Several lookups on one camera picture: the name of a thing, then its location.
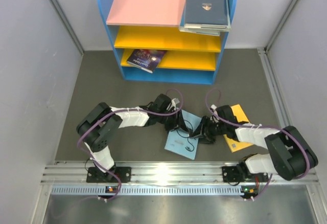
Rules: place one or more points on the purple Robinson Crusoe book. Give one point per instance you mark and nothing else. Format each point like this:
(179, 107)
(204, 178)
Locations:
(146, 60)

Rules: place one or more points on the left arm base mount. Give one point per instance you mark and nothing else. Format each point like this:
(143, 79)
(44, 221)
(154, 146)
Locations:
(95, 175)

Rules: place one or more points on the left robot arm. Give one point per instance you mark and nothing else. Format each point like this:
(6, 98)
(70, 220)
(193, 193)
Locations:
(100, 125)

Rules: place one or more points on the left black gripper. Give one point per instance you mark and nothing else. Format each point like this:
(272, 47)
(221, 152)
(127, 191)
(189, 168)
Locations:
(177, 122)

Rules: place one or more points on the aluminium mounting rail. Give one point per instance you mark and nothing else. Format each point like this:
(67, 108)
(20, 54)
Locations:
(147, 178)

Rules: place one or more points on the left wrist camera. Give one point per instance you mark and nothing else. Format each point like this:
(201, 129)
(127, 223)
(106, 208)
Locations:
(173, 105)

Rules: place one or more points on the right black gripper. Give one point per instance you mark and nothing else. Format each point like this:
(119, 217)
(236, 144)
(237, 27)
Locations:
(208, 137)

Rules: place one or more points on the yellow book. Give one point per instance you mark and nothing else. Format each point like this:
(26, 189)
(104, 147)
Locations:
(241, 117)

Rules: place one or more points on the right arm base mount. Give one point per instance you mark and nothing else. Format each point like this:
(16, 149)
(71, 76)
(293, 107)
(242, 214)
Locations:
(235, 174)

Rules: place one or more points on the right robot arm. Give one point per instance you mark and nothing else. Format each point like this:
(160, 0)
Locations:
(288, 156)

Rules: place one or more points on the navy blue book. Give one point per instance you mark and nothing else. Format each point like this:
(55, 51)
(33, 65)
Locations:
(205, 6)

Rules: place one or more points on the light blue book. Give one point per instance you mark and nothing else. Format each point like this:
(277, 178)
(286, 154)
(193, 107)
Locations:
(178, 141)

